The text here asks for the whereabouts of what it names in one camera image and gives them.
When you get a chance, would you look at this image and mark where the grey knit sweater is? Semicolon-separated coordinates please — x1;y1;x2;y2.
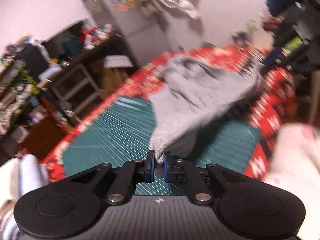
148;55;263;164

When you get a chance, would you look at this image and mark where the green cutting mat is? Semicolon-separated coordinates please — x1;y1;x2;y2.
62;96;261;196

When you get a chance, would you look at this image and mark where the red patterned tablecloth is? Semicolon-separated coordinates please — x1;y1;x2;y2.
40;46;295;182

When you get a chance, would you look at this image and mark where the dark cluttered desk shelf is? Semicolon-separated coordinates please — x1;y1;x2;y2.
1;22;130;135

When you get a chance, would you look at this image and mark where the grey refrigerator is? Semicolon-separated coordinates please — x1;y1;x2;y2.
82;0;170;67

